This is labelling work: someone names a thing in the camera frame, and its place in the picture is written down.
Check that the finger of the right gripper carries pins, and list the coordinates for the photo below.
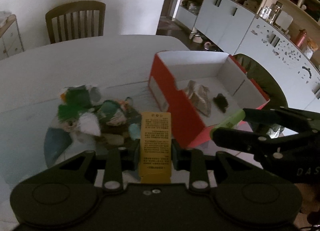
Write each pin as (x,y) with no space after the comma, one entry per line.
(244,141)
(298,120)

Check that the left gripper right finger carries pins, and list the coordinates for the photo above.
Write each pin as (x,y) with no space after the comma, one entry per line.
(192,161)

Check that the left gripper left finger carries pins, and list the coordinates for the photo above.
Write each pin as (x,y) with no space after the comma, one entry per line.
(118,160)

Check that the lime green small box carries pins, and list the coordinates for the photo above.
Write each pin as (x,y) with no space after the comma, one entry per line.
(230,122)

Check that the yellow printed box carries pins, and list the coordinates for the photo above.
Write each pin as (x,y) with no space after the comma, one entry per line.
(155,148)

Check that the teal small block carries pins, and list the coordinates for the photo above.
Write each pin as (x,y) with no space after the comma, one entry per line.
(134,131)

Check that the white curved sticker cabinet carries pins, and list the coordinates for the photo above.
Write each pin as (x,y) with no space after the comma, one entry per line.
(296,75)

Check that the small black fuzzy item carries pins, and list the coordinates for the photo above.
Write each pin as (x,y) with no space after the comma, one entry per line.
(221,102)

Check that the teal green fabric toy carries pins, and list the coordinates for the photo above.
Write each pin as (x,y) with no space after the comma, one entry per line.
(110,113)

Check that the orange toy figure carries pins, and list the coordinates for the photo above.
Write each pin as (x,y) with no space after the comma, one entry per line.
(125,105)

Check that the grey white patterned pouch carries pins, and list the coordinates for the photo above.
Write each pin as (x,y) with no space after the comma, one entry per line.
(198,96)

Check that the white patchwork cloth bag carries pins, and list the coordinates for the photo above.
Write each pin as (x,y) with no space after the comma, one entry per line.
(77,111)

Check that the red white cardboard box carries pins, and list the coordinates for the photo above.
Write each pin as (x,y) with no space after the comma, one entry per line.
(220,72)

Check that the copper bottle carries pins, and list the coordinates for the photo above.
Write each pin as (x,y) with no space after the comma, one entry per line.
(299,40)

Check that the glass jar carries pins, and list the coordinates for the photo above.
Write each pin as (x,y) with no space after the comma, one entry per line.
(265,12)

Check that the light blue cabinet unit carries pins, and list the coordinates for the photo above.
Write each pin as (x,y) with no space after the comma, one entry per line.
(224,22)

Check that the dark wooden chair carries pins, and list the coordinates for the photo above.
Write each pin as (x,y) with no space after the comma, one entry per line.
(75,20)

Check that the white drawer sideboard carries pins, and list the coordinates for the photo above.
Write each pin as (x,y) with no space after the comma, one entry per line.
(11,42)

